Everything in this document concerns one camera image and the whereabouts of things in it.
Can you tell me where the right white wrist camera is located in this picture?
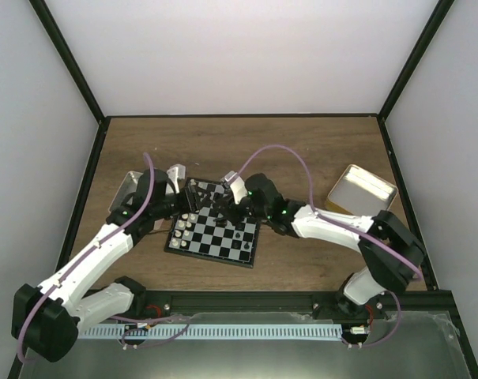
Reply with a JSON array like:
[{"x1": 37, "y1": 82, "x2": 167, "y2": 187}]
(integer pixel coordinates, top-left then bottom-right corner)
[{"x1": 221, "y1": 171, "x2": 248, "y2": 205}]

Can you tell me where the gold square tin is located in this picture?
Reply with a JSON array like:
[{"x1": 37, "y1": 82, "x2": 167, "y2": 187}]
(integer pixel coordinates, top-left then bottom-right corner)
[{"x1": 325, "y1": 164, "x2": 398, "y2": 216}]

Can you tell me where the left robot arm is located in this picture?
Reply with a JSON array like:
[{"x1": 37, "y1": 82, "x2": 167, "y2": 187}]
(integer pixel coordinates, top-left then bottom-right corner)
[{"x1": 11, "y1": 164, "x2": 200, "y2": 362}]

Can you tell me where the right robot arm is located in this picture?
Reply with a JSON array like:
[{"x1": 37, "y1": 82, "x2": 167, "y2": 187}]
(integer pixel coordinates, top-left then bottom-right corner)
[{"x1": 214, "y1": 171, "x2": 426, "y2": 318}]

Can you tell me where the black white chessboard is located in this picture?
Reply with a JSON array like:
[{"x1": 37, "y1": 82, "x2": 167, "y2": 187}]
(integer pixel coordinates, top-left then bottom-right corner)
[{"x1": 164, "y1": 178, "x2": 260, "y2": 268}]

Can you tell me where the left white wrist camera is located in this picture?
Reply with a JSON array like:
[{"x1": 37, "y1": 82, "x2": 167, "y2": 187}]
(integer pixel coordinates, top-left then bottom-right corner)
[{"x1": 166, "y1": 163, "x2": 186, "y2": 194}]

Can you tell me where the pink square tin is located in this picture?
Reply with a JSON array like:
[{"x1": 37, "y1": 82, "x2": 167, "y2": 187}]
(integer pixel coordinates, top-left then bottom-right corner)
[{"x1": 106, "y1": 169, "x2": 167, "y2": 226}]

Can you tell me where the black frame post left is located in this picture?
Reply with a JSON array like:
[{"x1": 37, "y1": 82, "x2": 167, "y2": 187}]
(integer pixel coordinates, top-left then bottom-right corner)
[{"x1": 28, "y1": 0, "x2": 105, "y2": 124}]

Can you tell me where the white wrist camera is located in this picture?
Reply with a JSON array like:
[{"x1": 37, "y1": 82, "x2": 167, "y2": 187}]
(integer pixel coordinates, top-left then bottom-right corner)
[
  {"x1": 166, "y1": 163, "x2": 186, "y2": 194},
  {"x1": 221, "y1": 171, "x2": 248, "y2": 205}
]

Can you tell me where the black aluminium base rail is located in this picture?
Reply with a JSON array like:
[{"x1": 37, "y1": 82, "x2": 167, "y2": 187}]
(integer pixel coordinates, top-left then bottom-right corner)
[{"x1": 100, "y1": 290, "x2": 453, "y2": 321}]

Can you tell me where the light blue slotted cable duct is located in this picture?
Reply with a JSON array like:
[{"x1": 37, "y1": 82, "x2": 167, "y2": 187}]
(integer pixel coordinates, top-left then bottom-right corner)
[{"x1": 79, "y1": 324, "x2": 342, "y2": 341}]

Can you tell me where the black frame post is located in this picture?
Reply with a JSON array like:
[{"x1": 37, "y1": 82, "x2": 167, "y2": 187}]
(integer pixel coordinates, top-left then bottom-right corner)
[
  {"x1": 378, "y1": 0, "x2": 454, "y2": 122},
  {"x1": 28, "y1": 0, "x2": 105, "y2": 124}
]

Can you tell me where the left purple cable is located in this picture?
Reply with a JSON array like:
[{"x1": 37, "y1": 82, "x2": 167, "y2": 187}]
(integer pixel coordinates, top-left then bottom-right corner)
[{"x1": 16, "y1": 152, "x2": 190, "y2": 363}]

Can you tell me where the black frame post right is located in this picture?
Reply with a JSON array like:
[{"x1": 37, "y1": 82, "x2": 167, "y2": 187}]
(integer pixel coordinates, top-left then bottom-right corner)
[{"x1": 378, "y1": 0, "x2": 454, "y2": 122}]

